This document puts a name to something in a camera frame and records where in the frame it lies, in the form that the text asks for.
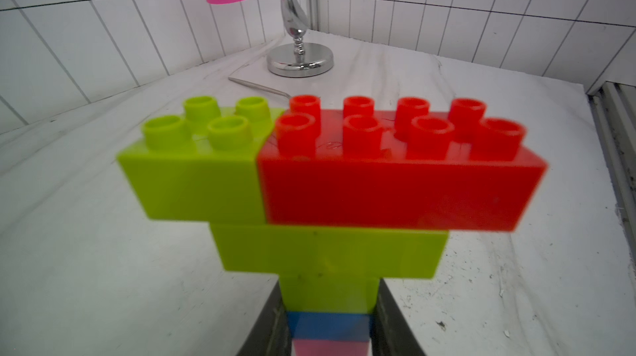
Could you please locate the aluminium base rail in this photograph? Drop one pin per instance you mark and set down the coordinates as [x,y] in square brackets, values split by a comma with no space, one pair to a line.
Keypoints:
[613,110]

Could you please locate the red lego brick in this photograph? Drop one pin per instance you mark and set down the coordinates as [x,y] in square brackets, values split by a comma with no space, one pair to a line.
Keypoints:
[407,168]

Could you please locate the blue small lego brick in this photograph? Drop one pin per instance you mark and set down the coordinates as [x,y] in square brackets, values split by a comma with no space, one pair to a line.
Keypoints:
[330,326]

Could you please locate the lime long lego brick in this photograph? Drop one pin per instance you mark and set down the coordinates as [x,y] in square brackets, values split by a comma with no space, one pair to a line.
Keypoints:
[324,251]

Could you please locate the pink small lego brick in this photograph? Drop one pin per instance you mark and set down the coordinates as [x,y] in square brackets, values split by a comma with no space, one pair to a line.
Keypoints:
[321,347]

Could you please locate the lime small lego brick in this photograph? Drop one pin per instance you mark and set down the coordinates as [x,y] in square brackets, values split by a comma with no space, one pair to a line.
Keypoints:
[201,165]
[329,294]

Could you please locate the silver fork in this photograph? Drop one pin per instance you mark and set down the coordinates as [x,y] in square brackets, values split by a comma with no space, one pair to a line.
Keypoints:
[259,87]

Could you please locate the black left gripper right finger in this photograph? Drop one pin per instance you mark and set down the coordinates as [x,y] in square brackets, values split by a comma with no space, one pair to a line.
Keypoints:
[390,333]

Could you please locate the chrome glass holder stand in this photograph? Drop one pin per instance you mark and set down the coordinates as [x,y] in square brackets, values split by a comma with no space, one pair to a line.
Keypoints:
[299,59]

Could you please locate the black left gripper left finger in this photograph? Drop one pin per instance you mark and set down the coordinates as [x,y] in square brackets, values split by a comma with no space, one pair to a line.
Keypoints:
[270,335]

